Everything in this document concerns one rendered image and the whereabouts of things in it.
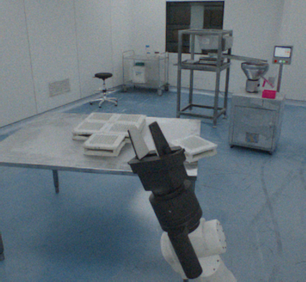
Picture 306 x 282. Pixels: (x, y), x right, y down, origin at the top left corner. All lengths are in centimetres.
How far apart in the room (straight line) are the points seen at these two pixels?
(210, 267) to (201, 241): 11
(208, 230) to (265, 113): 383
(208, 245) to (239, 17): 673
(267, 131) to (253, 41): 307
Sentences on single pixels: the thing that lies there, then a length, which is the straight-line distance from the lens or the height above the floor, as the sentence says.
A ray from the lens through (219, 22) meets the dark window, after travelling 737.
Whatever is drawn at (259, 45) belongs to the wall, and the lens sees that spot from 719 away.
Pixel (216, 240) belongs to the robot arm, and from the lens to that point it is 66.
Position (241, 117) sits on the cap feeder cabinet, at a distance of 452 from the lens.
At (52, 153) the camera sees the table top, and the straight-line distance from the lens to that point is 242.
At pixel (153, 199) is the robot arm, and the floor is 147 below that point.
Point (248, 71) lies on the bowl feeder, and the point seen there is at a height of 105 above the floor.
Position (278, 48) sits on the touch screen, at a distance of 467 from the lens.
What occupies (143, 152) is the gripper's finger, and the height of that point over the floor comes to 155.
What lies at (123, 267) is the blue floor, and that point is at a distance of 268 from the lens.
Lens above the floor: 181
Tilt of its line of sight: 20 degrees down
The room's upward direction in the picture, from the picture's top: straight up
